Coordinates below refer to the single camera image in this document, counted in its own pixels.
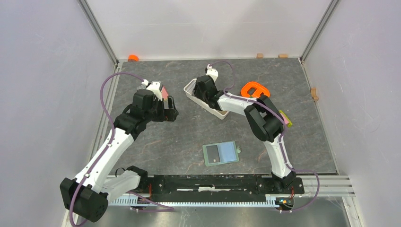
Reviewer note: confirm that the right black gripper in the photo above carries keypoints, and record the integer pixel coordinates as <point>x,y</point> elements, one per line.
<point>196,92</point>

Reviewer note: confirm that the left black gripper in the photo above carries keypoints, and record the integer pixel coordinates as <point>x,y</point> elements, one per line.
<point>169,114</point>

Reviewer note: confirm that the white rectangular tray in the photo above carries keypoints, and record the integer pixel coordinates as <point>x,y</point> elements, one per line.
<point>188,91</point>

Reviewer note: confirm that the green card holder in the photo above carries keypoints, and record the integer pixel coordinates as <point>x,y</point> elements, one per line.
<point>228,152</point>

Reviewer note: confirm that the black VIP card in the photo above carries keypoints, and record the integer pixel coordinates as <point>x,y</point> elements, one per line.
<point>213,154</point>

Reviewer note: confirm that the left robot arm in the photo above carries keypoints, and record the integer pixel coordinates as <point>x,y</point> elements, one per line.
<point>88,194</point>

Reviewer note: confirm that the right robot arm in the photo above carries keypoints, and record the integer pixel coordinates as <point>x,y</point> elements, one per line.
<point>264,119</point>

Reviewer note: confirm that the pink wooden block puzzle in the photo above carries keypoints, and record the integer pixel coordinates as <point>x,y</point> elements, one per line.
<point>164,93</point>

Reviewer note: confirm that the orange curved track piece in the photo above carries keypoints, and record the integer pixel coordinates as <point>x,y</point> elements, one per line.
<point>254,89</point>

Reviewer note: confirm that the orange tape roll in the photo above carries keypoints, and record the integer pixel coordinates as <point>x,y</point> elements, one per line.
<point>132,57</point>

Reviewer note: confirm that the wooden block right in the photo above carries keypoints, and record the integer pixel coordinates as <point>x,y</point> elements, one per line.
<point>283,55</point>

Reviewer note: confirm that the pink yellow green brick stack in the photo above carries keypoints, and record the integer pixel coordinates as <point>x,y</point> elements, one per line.
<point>286,119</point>

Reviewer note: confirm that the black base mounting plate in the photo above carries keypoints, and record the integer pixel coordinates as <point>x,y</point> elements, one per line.
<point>215,188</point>

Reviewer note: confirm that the curved wooden piece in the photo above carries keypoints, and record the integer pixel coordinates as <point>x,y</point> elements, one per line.
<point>314,95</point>

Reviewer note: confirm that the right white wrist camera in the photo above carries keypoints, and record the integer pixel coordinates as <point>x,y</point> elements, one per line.
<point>212,72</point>

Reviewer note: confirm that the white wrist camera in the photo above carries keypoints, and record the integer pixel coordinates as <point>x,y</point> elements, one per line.
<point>156,87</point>
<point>212,72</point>

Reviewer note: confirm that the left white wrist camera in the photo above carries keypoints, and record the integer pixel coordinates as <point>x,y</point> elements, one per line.
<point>156,87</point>

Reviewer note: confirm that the aluminium frame rail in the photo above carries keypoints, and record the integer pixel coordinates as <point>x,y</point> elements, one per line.
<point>324,186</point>

